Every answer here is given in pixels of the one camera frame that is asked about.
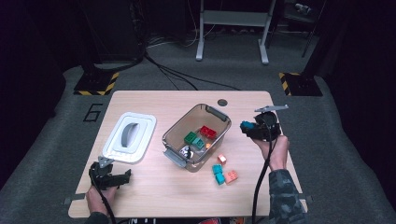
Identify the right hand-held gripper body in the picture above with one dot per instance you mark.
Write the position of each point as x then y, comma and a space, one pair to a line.
266, 129

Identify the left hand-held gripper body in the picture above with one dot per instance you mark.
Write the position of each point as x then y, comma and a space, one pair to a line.
102, 179

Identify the blue toy block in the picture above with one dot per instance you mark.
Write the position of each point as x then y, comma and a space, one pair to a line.
248, 125

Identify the red toy block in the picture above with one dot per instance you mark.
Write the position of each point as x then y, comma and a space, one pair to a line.
212, 134
204, 130

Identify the small pink toy block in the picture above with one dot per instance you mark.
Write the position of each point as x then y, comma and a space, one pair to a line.
222, 159

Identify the large pink toy block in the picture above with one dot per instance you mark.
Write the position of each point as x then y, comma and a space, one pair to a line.
231, 177

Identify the teal toy block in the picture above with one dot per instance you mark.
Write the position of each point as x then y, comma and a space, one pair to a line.
217, 169
219, 179

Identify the sea green toy block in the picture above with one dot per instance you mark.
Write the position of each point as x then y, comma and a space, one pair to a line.
198, 143

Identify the dark green toy block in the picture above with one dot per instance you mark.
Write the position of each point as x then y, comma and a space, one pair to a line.
190, 137

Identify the translucent brown storage box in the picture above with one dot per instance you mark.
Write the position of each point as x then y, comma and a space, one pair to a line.
174, 140

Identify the white toy car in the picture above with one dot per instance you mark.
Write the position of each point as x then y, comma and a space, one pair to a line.
186, 152

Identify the person's left hand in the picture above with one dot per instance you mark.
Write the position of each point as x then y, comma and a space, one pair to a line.
96, 199

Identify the person's right hand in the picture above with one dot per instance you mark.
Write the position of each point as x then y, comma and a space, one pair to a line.
278, 152

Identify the grey tape strip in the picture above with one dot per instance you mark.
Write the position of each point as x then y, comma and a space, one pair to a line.
73, 198
308, 198

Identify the black metal stand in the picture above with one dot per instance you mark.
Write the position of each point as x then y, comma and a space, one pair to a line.
314, 46

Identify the small grey device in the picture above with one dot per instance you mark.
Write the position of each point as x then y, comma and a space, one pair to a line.
302, 7

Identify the black equipment cabinet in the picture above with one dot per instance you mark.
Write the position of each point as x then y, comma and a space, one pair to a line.
115, 31

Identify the hazard-striped black base plate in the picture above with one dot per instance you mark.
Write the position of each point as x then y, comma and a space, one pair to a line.
93, 83
303, 85

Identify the grey metal desk frame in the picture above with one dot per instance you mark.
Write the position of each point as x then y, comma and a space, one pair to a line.
233, 18

